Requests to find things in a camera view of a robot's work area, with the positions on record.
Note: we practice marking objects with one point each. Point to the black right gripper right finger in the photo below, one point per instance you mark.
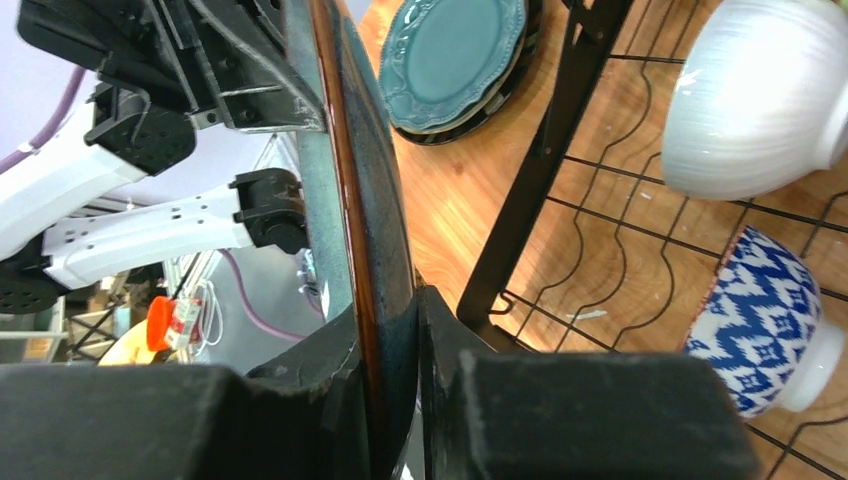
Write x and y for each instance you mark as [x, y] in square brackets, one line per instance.
[520, 415]

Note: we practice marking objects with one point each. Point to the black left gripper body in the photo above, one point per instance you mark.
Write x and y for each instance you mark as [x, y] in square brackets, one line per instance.
[228, 57]

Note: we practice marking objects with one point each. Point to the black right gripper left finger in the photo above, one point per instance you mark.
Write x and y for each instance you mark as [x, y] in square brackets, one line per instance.
[298, 416]

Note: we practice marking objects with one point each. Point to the blue-grey ceramic plate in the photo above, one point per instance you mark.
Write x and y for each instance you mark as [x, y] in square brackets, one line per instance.
[356, 218]

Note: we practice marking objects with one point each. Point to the red and blue patterned bowl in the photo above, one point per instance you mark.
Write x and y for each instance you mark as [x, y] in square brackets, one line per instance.
[763, 330]

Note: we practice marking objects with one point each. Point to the white zigzag ceramic bowl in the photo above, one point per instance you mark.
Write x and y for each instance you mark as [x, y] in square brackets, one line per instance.
[760, 102]

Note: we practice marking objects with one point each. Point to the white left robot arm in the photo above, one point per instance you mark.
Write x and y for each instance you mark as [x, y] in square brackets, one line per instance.
[121, 181]

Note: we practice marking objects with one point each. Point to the orange and white clutter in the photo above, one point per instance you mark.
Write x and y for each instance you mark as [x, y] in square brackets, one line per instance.
[180, 328]

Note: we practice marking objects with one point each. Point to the teal scalloped plate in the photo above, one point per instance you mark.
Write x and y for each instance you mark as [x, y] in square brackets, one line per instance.
[440, 57]

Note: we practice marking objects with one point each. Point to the black bottom plate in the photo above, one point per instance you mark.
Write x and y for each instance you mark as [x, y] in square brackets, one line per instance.
[497, 96]

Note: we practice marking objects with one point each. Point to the black wire dish rack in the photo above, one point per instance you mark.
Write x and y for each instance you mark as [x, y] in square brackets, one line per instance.
[593, 252]

